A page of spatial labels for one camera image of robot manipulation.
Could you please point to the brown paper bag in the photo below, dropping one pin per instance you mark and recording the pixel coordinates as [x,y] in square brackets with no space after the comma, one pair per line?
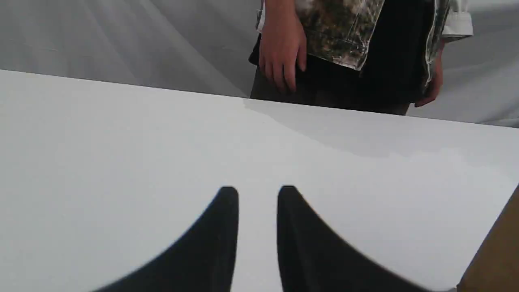
[495,267]

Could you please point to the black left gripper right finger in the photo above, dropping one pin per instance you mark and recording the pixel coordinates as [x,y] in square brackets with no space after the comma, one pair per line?
[314,258]

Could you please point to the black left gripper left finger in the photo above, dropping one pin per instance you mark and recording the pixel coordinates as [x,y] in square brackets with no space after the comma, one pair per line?
[201,260]

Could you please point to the person's left hand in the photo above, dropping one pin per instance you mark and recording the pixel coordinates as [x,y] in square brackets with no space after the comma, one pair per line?
[283,46]

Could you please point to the person's right hand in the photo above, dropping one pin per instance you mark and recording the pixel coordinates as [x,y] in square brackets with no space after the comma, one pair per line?
[437,81]

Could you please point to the person torso camouflage jacket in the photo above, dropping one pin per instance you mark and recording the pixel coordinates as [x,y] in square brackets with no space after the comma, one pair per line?
[367,55]

